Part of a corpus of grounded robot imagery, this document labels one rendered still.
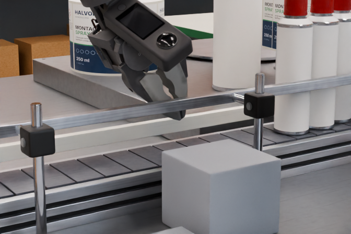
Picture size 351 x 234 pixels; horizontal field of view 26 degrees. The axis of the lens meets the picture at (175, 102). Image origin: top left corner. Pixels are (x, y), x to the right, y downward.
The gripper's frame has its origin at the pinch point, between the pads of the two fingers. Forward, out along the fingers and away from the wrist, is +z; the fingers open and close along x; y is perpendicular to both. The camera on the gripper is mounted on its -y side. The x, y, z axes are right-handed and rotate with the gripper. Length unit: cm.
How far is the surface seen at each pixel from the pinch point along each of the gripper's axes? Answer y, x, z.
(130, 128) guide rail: 3.8, 5.9, -0.7
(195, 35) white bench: 147, -81, 64
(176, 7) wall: 441, -226, 179
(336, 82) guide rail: -4.1, -22.1, 10.5
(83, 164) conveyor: 2.5, 14.2, -1.7
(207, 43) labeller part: 70, -44, 30
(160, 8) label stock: 51, -29, 8
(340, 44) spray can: -0.8, -27.7, 8.1
